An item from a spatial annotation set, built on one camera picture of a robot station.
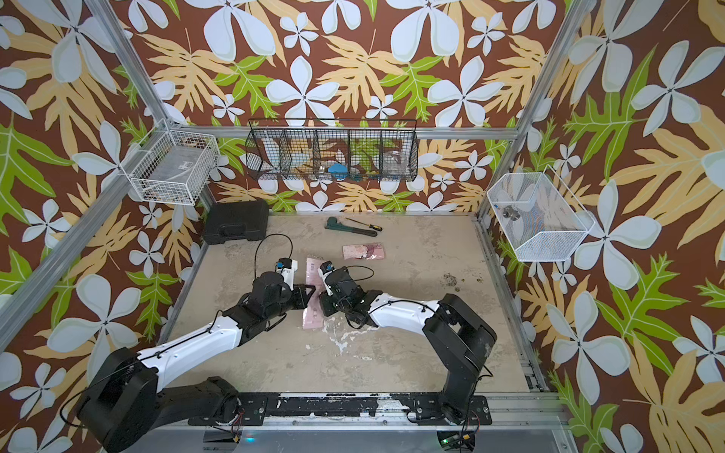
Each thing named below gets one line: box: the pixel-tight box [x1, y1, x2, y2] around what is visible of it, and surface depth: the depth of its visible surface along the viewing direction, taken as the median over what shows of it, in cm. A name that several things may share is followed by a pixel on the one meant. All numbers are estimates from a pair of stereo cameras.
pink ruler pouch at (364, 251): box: [342, 242, 386, 261], surface depth 110 cm
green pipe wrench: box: [324, 217, 379, 237], surface depth 117 cm
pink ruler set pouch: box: [302, 256, 325, 331], surface depth 86 cm
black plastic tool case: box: [202, 199, 270, 245], surface depth 114 cm
